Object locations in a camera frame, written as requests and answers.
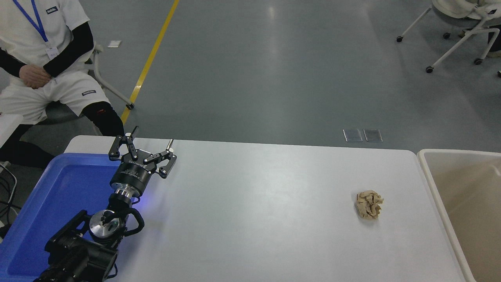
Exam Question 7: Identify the person on grey chair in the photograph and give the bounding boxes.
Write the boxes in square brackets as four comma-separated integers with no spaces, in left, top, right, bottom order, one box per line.
[431,0,501,59]

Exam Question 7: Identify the white side table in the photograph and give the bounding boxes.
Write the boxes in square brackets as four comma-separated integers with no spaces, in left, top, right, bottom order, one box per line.
[0,114,23,148]

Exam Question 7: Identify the seated person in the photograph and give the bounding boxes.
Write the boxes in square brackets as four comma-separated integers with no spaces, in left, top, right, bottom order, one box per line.
[0,0,126,169]

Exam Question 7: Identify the large pale bin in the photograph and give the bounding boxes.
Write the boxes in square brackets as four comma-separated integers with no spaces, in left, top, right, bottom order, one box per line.
[417,149,501,282]

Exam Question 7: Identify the person's right hand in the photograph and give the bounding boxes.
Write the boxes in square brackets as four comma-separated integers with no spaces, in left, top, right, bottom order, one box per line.
[20,64,52,89]

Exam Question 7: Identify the white chair with grey seat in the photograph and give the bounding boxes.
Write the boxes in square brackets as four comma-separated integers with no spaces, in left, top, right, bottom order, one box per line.
[396,0,501,74]

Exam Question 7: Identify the white cable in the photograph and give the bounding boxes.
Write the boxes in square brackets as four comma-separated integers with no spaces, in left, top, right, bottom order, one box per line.
[0,163,18,206]

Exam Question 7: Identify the black cable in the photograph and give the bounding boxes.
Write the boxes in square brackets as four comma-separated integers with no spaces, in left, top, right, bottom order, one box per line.
[0,176,16,235]

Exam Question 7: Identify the crumpled tan paper ball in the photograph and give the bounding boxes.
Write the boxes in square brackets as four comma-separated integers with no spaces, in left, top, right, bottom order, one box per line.
[356,190,385,220]

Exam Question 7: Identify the blue plastic tray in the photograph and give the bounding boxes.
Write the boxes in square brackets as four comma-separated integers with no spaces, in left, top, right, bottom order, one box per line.
[0,153,132,282]

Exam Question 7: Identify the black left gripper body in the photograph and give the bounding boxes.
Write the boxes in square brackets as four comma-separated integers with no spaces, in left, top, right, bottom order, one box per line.
[110,154,156,194]

